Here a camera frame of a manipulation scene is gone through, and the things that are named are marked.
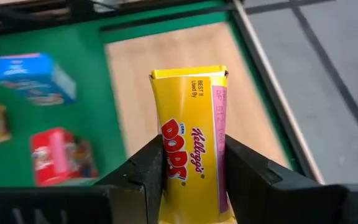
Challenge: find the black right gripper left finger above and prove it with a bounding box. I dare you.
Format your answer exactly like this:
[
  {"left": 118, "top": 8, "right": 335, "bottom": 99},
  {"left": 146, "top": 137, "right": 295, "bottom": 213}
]
[{"left": 0, "top": 134, "right": 168, "bottom": 224}]

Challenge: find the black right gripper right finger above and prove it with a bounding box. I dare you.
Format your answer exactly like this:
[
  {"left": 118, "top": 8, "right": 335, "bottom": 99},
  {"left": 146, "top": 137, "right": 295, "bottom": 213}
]
[{"left": 224, "top": 134, "right": 358, "bottom": 224}]

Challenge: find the red Froot Loops cereal box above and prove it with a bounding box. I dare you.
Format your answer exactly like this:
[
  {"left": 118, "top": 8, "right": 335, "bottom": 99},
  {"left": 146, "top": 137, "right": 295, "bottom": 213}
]
[{"left": 29, "top": 126, "right": 99, "bottom": 187}]

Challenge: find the blue Rice Krispies cereal box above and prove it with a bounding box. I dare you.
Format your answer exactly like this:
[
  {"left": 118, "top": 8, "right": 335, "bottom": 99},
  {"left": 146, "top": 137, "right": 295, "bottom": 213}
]
[{"left": 0, "top": 52, "right": 77, "bottom": 106}]

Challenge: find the wooden shelf with black legs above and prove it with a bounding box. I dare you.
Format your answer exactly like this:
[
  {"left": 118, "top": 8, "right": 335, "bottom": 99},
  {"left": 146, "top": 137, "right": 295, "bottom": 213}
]
[{"left": 99, "top": 11, "right": 291, "bottom": 170}]

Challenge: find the green table mat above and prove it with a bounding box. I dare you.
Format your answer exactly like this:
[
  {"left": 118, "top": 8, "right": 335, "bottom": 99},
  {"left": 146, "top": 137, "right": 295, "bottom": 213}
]
[{"left": 0, "top": 0, "right": 304, "bottom": 189}]

